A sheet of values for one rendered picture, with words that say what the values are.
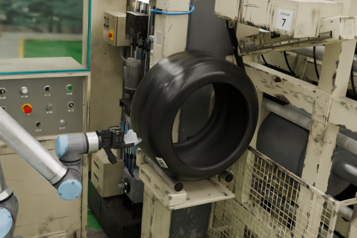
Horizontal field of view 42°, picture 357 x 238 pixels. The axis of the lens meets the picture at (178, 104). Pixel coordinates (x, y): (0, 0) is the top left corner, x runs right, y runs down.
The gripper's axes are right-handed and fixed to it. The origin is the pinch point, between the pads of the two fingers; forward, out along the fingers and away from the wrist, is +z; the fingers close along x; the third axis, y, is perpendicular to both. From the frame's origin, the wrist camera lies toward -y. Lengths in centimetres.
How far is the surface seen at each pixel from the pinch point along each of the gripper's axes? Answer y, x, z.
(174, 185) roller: -19.1, -10.6, 14.4
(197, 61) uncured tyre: 37.7, -6.1, 23.1
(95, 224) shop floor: -110, 105, 17
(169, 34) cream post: 44, 25, 25
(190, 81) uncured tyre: 30.5, -12.1, 17.1
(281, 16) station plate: 61, -28, 48
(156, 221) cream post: -62, 25, 25
